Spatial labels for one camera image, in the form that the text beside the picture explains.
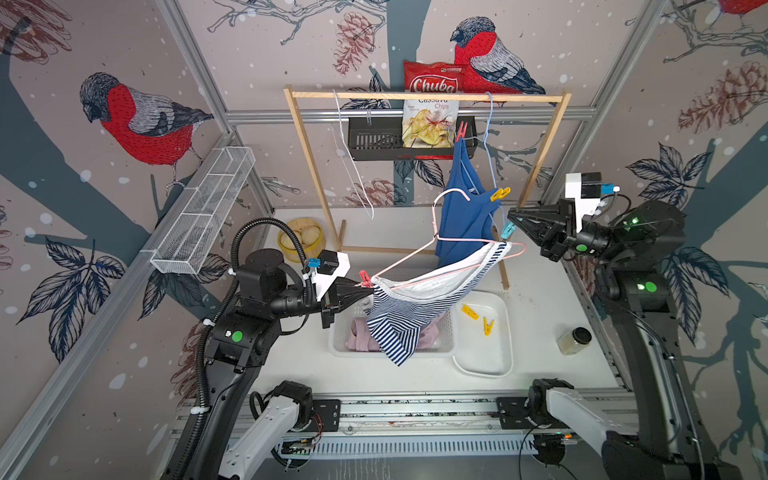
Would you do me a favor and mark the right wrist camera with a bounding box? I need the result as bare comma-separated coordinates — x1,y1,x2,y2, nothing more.
564,172,621,233

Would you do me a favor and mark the yellow steamer with buns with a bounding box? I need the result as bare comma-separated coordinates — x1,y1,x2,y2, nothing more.
278,218,326,263

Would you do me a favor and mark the red clothespin on blue top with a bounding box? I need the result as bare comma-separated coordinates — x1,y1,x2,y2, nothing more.
455,121,468,142

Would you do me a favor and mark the white plastic tray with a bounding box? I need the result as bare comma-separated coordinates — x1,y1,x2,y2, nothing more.
451,291,514,378

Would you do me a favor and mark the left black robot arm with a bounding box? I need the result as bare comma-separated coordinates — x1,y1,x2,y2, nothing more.
162,217,373,479

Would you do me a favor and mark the black wall basket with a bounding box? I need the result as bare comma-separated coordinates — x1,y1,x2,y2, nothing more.
347,117,454,161

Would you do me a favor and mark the red clothespin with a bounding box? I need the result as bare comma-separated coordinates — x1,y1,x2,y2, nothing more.
359,270,373,288
455,121,468,142

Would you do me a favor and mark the white perforated basket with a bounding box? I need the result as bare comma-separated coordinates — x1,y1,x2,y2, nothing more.
329,294,456,359

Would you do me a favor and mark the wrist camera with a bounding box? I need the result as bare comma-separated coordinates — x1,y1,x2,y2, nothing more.
308,250,351,301
564,172,621,233

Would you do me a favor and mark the striped tank top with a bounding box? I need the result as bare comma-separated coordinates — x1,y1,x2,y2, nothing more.
366,242,512,366

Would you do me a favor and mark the white wire mesh shelf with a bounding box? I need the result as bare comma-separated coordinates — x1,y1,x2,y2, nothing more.
150,146,255,275

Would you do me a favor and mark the red chips bag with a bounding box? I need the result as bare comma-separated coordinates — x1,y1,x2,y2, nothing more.
401,61,465,160

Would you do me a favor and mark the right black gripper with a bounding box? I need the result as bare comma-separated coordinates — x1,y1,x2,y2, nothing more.
509,203,629,269

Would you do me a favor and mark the wooden clothes rack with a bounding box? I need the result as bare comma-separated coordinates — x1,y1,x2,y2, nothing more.
283,85,572,277

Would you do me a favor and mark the white wire hanger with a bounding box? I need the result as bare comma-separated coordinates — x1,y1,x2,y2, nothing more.
331,89,375,221

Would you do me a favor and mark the blue tank top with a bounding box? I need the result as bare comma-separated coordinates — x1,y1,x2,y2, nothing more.
436,139,501,267

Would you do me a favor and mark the pink tank top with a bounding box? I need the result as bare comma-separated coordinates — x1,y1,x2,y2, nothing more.
345,314,446,352

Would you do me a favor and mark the spice jar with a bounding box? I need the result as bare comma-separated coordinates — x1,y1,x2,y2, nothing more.
557,327,593,355

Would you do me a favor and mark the yellow clothespin on blue top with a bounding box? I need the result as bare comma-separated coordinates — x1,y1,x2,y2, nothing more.
490,187,511,202

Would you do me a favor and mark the light blue wire hanger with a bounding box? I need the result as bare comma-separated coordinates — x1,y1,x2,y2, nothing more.
467,92,502,193

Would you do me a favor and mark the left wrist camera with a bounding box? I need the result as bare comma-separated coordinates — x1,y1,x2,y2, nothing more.
308,250,351,301

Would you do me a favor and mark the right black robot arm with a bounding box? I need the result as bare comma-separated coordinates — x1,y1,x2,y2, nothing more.
507,199,742,479

